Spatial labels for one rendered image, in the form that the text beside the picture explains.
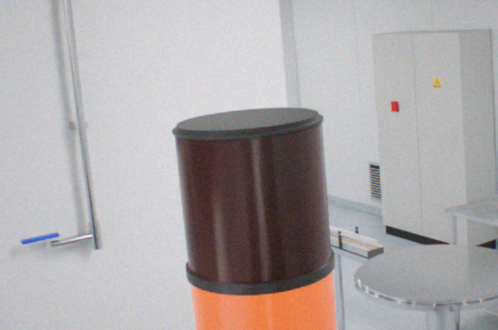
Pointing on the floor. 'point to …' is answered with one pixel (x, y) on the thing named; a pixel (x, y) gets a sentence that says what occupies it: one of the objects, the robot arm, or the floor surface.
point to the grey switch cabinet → (434, 132)
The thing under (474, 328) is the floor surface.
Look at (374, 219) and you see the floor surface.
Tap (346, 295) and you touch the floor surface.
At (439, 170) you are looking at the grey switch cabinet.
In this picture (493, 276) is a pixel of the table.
